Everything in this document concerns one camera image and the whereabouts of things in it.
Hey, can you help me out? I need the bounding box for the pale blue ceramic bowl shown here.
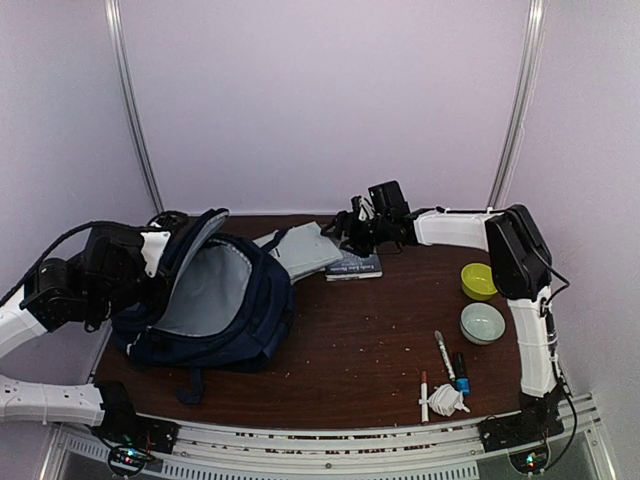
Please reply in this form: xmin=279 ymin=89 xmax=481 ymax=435
xmin=459 ymin=302 xmax=506 ymax=346

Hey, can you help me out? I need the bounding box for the right aluminium corner post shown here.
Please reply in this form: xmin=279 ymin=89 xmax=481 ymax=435
xmin=487 ymin=0 xmax=548 ymax=209

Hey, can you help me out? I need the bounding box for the black blue marker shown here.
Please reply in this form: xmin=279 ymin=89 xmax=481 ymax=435
xmin=453 ymin=352 xmax=471 ymax=396

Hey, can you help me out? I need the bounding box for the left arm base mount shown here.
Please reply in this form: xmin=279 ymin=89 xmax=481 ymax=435
xmin=88 ymin=381 xmax=179 ymax=479

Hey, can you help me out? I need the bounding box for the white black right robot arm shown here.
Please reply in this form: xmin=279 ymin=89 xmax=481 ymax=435
xmin=321 ymin=204 xmax=563 ymax=442

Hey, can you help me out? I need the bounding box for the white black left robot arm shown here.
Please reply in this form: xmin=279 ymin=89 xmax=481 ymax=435
xmin=1 ymin=211 xmax=188 ymax=444

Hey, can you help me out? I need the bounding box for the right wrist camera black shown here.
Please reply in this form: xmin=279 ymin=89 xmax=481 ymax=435
xmin=351 ymin=180 xmax=410 ymax=222

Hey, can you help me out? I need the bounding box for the grey marker pen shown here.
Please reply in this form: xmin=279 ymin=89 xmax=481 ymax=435
xmin=434 ymin=330 xmax=456 ymax=383

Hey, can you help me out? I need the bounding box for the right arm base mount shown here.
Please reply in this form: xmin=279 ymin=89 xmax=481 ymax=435
xmin=477 ymin=388 xmax=578 ymax=478

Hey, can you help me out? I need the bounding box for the yellow green bowl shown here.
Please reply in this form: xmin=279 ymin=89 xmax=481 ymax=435
xmin=460 ymin=263 xmax=498 ymax=301

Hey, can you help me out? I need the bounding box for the grey cover thick book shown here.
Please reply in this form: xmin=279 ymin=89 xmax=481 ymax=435
xmin=254 ymin=221 xmax=343 ymax=284

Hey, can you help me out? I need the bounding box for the navy blue student backpack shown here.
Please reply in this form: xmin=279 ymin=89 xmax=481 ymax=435
xmin=112 ymin=209 xmax=295 ymax=405

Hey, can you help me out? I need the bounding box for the white red-capped pen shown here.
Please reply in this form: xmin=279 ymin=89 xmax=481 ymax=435
xmin=418 ymin=371 xmax=429 ymax=425

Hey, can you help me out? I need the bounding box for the dark blue novel book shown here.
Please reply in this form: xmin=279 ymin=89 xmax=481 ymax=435
xmin=325 ymin=248 xmax=383 ymax=282

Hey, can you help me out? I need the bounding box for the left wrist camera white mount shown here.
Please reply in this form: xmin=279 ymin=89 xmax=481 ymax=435
xmin=133 ymin=230 xmax=172 ymax=279

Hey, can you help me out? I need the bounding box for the aluminium front rail frame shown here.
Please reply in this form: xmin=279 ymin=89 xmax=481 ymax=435
xmin=47 ymin=394 xmax=616 ymax=480

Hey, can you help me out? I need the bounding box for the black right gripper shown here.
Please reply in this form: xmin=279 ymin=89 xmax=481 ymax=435
xmin=321 ymin=210 xmax=391 ymax=257

